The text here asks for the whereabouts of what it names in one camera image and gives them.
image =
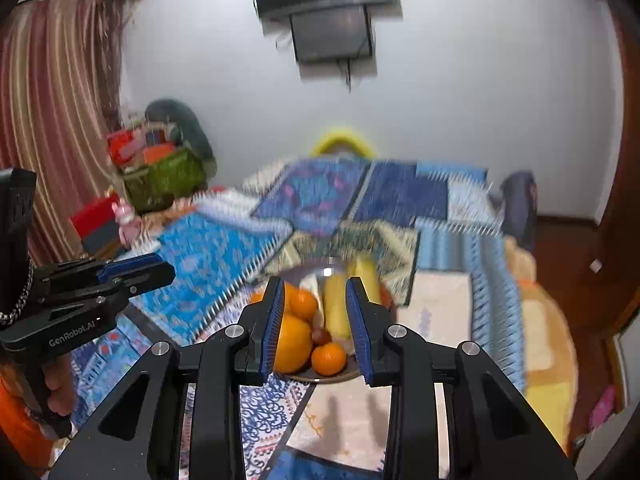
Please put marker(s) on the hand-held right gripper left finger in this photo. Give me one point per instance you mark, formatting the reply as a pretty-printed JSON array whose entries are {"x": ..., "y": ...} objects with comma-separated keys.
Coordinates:
[{"x": 272, "y": 325}]

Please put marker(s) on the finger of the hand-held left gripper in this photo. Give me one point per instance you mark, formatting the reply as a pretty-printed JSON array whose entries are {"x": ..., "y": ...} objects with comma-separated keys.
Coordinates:
[
  {"x": 125, "y": 266},
  {"x": 150, "y": 280}
]

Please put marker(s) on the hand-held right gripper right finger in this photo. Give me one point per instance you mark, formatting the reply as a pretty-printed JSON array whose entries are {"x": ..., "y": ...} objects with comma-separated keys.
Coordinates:
[{"x": 357, "y": 330}]

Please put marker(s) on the large orange with sticker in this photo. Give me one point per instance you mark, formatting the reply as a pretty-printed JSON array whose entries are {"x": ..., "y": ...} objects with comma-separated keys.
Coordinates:
[{"x": 295, "y": 342}]

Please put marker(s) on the small tangerine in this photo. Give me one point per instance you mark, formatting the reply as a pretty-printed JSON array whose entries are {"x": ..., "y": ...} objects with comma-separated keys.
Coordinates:
[
  {"x": 329, "y": 360},
  {"x": 257, "y": 298}
]

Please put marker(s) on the red jujube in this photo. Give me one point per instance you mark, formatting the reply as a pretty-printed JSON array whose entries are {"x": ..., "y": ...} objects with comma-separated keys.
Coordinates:
[{"x": 321, "y": 336}]

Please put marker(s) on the brown round plate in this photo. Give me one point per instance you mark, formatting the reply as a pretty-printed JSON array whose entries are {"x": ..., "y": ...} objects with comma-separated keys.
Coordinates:
[{"x": 302, "y": 274}]

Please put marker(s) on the person's left forearm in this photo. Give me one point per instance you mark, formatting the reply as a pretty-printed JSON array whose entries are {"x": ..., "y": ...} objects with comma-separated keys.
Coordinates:
[{"x": 20, "y": 425}]

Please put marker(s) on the person's left hand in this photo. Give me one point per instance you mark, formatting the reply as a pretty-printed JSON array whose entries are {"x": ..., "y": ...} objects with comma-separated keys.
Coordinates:
[{"x": 62, "y": 390}]

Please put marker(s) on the dark flat box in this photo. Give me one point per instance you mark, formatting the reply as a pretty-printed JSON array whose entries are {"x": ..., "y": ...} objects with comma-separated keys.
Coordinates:
[{"x": 102, "y": 241}]

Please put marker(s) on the pink toy figure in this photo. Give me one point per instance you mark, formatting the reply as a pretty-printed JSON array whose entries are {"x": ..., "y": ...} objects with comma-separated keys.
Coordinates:
[{"x": 125, "y": 225}]

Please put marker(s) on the yellow banana with cut end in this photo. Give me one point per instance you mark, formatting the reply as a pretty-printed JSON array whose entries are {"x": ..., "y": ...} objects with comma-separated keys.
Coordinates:
[{"x": 370, "y": 277}]

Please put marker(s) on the red box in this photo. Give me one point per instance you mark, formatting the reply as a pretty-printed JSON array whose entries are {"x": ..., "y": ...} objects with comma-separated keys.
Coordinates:
[{"x": 95, "y": 217}]

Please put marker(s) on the patchwork printed blanket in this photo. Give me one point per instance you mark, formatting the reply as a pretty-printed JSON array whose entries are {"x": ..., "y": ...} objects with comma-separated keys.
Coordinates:
[{"x": 210, "y": 250}]

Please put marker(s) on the orange flat box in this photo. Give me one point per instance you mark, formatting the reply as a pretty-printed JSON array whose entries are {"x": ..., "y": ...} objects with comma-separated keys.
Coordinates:
[{"x": 157, "y": 152}]

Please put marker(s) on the red gift bag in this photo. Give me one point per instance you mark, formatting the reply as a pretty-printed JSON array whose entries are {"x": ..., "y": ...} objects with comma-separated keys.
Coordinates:
[{"x": 122, "y": 145}]

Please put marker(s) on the striped curtain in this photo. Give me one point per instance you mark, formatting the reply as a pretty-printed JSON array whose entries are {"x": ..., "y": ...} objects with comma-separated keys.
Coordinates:
[{"x": 60, "y": 110}]

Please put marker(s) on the dark grey pillow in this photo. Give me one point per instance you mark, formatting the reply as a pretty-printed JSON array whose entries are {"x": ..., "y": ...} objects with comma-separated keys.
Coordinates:
[{"x": 520, "y": 210}]

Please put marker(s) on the pink cloth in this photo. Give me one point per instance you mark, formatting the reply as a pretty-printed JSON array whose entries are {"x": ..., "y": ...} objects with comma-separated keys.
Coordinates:
[{"x": 602, "y": 407}]

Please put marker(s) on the small black wall screen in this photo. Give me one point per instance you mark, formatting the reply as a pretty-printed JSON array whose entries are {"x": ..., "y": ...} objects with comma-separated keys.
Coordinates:
[{"x": 330, "y": 35}]

